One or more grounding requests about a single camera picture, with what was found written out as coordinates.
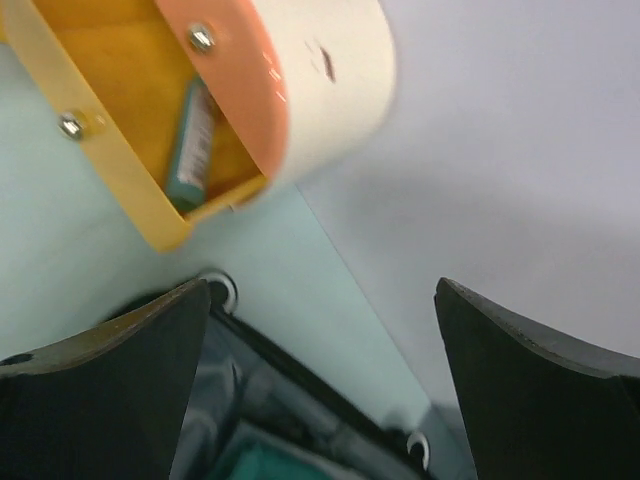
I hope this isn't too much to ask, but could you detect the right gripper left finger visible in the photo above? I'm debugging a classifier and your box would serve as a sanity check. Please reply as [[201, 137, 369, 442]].
[[1, 280, 210, 479]]

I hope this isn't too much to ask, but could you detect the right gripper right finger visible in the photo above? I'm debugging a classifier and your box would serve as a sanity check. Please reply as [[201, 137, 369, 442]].
[[434, 278, 639, 479]]

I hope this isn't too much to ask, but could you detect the dark green folded cloth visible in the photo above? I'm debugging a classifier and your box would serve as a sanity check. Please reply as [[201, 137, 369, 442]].
[[206, 436, 332, 480]]

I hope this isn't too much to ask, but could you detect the round pastel drawer cabinet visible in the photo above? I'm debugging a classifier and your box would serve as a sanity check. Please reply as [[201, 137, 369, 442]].
[[1, 1, 396, 251]]

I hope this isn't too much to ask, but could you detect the teal tube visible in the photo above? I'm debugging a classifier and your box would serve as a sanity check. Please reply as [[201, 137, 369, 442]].
[[164, 76, 215, 213]]

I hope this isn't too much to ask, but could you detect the pink and teal children's suitcase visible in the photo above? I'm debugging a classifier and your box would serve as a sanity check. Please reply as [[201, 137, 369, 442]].
[[104, 269, 481, 480]]

